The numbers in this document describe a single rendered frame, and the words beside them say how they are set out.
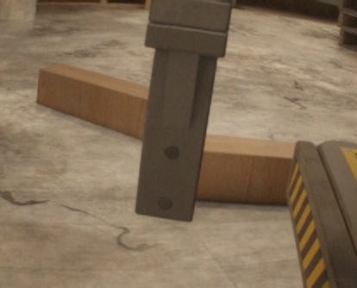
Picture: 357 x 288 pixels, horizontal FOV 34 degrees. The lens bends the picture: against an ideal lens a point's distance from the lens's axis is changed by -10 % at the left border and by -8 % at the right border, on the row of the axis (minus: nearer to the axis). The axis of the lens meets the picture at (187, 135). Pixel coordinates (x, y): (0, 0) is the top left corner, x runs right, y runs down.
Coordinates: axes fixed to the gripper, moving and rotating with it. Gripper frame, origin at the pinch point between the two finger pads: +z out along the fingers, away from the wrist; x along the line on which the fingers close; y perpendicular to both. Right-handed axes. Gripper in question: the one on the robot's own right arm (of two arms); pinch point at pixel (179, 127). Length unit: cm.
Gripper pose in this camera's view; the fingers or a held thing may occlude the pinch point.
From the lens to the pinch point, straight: 34.0
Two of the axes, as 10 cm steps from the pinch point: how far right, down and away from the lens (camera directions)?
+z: -1.4, 9.4, 3.1
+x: 0.6, -3.1, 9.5
